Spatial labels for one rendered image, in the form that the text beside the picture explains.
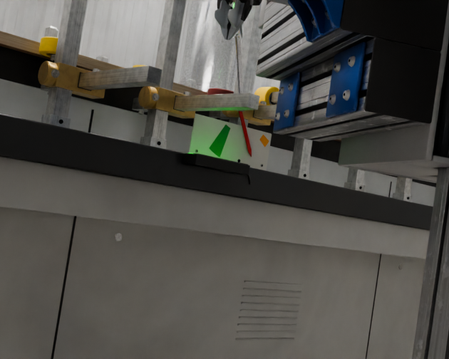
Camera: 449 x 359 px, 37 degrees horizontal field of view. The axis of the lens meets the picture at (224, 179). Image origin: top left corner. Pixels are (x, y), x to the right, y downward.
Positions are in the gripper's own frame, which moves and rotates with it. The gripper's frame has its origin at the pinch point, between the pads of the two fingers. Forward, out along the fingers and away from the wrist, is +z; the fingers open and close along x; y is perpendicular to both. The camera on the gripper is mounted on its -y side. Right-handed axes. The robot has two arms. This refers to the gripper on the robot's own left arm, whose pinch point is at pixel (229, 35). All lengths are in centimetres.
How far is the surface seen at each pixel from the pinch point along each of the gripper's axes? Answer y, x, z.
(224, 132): -9.6, -2.5, 21.8
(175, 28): 8.3, -9.8, 1.0
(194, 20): -338, -240, -121
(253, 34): -14.0, -1.5, -4.8
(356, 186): -61, 16, 27
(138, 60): -664, -549, -172
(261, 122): -20.3, 1.5, 16.5
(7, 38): 31, -39, 11
